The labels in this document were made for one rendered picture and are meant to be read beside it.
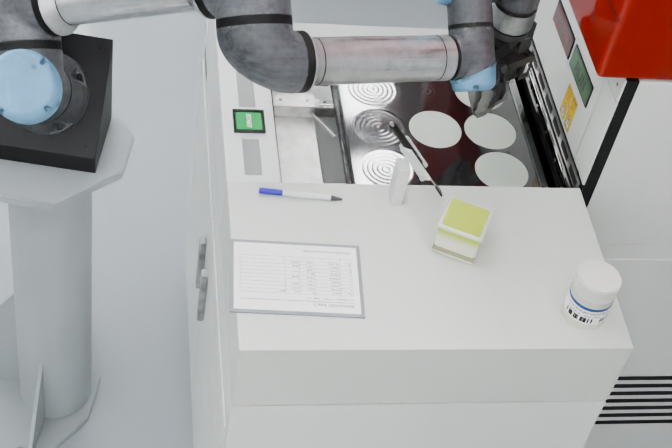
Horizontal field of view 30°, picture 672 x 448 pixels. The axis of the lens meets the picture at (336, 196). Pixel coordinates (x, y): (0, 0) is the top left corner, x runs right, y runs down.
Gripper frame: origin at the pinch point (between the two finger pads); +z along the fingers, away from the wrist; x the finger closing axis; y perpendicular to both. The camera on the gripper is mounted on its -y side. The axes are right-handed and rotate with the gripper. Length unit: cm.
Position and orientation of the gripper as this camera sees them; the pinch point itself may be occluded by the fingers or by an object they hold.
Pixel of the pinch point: (475, 112)
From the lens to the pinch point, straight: 232.2
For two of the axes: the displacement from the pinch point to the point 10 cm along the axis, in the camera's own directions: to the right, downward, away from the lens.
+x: -5.8, -6.4, 5.0
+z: -1.4, 6.9, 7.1
